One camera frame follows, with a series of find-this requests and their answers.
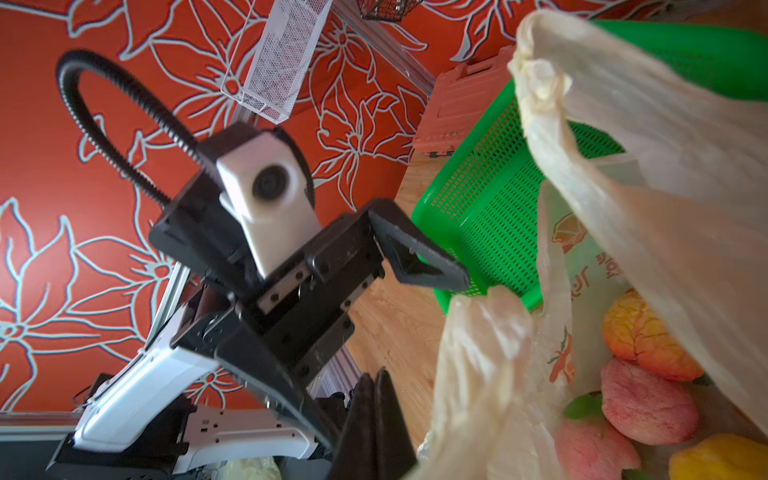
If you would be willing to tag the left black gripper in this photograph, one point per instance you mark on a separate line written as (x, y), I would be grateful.
(296, 318)

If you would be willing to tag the black wire wall basket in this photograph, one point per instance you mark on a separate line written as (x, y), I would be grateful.
(390, 11)

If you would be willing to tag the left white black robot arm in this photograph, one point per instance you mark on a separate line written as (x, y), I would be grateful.
(226, 376)

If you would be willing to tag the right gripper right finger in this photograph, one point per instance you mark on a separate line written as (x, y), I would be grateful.
(394, 455)

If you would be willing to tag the yellow peach upper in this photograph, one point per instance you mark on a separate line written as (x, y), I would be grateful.
(722, 456)

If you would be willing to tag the clear plastic wall bin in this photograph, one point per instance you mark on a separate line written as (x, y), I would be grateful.
(268, 57)

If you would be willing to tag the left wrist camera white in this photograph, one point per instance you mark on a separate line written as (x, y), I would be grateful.
(266, 188)

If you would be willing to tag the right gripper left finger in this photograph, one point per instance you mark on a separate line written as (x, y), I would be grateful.
(355, 456)

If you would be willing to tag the white orange-print plastic bag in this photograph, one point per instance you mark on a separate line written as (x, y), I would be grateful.
(651, 183)

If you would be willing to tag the green plastic basket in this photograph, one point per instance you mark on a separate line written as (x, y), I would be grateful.
(481, 207)

